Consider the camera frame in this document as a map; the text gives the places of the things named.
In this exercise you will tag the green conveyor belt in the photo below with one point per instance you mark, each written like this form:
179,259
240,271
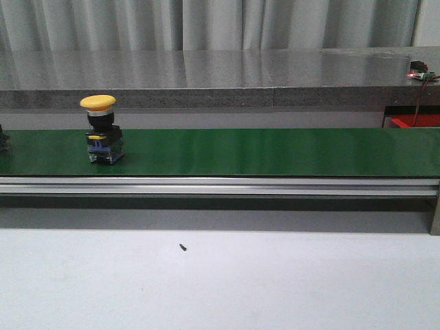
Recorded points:
232,152

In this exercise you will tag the grey stone counter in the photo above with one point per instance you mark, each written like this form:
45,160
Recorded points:
218,78

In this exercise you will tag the red plastic tray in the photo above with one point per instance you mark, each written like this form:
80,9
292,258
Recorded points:
408,121

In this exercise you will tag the grey curtain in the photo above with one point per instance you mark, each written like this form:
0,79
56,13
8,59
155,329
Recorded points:
216,25

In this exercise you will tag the small green circuit board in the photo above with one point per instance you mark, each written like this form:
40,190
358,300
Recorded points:
419,70

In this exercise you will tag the black push button base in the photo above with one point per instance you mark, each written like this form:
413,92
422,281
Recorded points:
4,140

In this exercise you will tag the aluminium conveyor frame rail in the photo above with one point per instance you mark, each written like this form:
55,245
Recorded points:
299,204

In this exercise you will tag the yellow mushroom push button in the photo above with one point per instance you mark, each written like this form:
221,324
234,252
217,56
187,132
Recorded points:
105,140

